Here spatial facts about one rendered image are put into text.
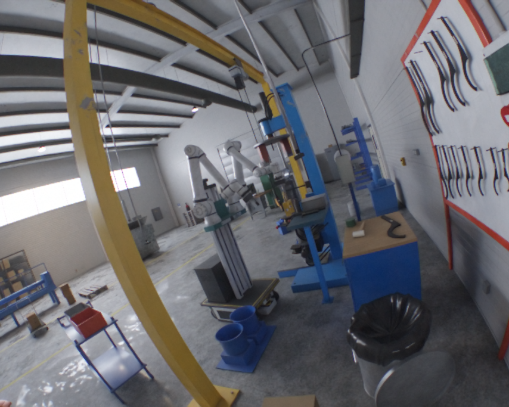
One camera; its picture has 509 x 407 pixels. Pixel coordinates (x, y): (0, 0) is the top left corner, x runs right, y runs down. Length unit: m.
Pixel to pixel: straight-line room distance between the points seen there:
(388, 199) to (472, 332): 3.79
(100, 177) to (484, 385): 2.91
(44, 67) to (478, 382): 7.62
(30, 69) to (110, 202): 4.87
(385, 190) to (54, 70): 7.82
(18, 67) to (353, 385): 6.97
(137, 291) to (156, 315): 0.22
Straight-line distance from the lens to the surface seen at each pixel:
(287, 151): 3.56
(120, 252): 1.55
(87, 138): 1.67
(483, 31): 1.42
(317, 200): 2.97
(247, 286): 3.22
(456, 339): 2.28
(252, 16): 8.61
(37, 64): 6.09
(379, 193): 5.34
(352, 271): 1.84
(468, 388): 2.00
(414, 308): 1.64
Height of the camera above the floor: 1.69
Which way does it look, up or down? 6 degrees down
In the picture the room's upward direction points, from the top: 19 degrees counter-clockwise
